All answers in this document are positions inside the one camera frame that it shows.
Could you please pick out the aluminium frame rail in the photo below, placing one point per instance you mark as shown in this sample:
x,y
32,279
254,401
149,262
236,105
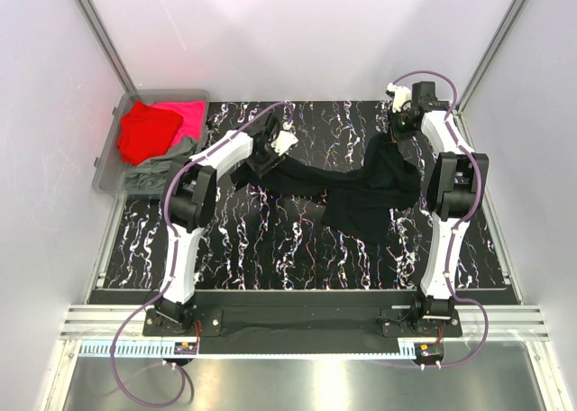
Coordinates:
x,y
495,323

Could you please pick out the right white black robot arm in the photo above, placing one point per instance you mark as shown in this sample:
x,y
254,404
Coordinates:
x,y
454,195

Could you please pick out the clear plastic storage bin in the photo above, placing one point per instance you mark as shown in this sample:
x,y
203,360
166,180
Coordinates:
x,y
110,168

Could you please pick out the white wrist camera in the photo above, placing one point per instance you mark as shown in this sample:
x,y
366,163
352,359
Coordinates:
x,y
284,142
399,95

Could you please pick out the left yellow connector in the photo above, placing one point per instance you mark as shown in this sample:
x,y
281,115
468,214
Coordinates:
x,y
186,348

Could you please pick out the yellow connector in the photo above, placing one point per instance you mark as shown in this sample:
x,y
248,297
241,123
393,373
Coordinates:
x,y
430,351
186,348

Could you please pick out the black t shirt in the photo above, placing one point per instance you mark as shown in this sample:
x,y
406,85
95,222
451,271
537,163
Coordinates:
x,y
357,202

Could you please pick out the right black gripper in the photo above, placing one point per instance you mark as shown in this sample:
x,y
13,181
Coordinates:
x,y
393,116

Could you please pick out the red t shirt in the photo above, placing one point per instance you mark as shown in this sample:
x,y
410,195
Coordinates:
x,y
146,132

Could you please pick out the right yellow connector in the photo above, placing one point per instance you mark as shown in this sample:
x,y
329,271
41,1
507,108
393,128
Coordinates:
x,y
430,351

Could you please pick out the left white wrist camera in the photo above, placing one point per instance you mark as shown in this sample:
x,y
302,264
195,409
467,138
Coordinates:
x,y
284,142

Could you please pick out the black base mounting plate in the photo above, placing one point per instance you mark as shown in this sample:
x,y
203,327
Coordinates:
x,y
316,341

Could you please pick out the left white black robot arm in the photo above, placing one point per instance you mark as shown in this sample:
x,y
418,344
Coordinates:
x,y
189,201

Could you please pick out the white slotted cable duct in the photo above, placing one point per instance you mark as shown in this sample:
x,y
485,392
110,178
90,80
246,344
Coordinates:
x,y
399,351

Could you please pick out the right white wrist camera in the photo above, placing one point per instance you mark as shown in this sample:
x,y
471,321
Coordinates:
x,y
399,95

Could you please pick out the grey t shirt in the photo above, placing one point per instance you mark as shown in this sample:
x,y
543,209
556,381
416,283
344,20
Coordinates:
x,y
149,177

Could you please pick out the pink t shirt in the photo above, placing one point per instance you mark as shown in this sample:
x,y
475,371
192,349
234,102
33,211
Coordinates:
x,y
193,118

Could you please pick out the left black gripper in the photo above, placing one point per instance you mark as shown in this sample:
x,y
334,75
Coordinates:
x,y
261,168

